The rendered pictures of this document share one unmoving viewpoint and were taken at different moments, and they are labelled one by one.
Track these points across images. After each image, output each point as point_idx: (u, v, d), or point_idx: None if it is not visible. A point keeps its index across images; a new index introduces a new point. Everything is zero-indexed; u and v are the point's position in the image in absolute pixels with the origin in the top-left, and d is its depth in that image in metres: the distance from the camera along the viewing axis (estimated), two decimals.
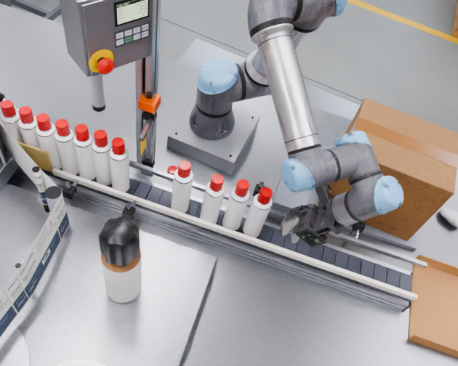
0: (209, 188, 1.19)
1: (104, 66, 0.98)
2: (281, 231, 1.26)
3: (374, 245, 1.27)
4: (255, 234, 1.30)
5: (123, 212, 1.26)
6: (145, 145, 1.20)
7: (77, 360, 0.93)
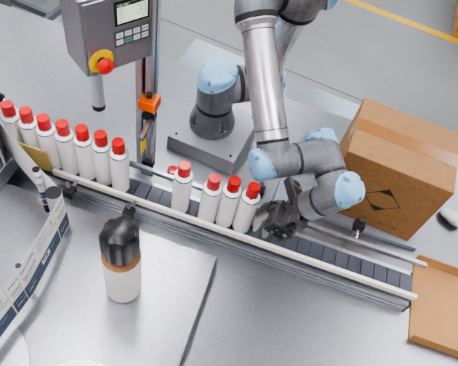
0: (206, 187, 1.19)
1: (104, 66, 0.98)
2: (253, 226, 1.29)
3: (374, 245, 1.27)
4: (243, 229, 1.30)
5: (123, 212, 1.26)
6: (145, 145, 1.20)
7: (77, 360, 0.93)
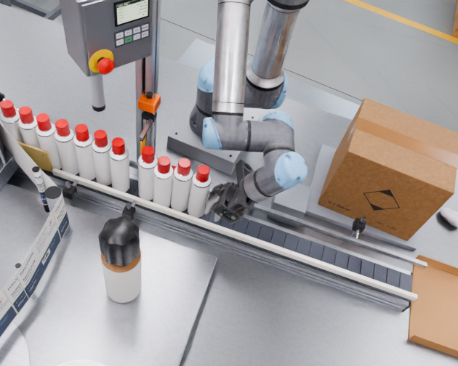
0: (156, 171, 1.20)
1: (104, 66, 0.98)
2: None
3: (374, 245, 1.27)
4: (198, 213, 1.31)
5: (123, 212, 1.26)
6: (144, 145, 1.20)
7: (77, 360, 0.93)
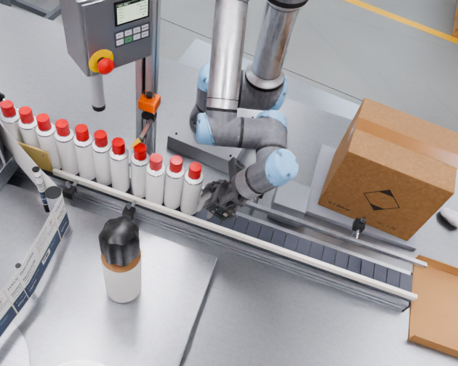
0: (148, 168, 1.20)
1: (104, 66, 0.98)
2: None
3: (374, 245, 1.27)
4: (190, 210, 1.31)
5: (123, 212, 1.26)
6: (136, 141, 1.20)
7: (77, 360, 0.93)
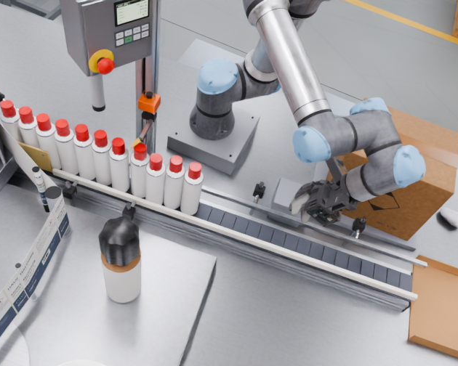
0: (148, 168, 1.20)
1: (104, 66, 0.98)
2: (290, 210, 1.18)
3: (374, 245, 1.27)
4: (190, 210, 1.31)
5: (123, 212, 1.26)
6: (136, 141, 1.20)
7: (77, 360, 0.93)
